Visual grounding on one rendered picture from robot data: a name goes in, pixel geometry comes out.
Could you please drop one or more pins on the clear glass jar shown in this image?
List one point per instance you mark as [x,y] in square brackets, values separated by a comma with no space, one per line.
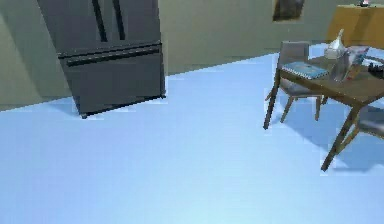
[340,66]

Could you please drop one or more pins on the blue book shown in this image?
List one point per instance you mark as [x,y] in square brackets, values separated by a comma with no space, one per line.
[305,69]

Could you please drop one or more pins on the brown wooden table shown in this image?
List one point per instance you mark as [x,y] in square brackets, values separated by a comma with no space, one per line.
[353,87]

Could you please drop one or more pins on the pink small object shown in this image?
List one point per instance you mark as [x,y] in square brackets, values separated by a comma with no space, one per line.
[365,2]

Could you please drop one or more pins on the grey chair wooden legs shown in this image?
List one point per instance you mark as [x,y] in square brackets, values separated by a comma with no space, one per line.
[371,121]
[293,55]

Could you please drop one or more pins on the orange wooden cupboard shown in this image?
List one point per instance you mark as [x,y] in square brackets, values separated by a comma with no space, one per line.
[358,25]

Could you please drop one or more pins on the black small object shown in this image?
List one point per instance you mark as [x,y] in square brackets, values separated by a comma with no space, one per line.
[377,69]

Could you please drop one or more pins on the framed wall picture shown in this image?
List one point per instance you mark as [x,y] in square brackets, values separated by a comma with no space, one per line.
[288,9]

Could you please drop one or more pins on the dark grey fridge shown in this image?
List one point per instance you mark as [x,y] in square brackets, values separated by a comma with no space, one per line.
[113,76]

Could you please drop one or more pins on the white vase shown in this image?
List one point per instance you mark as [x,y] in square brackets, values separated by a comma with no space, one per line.
[335,48]

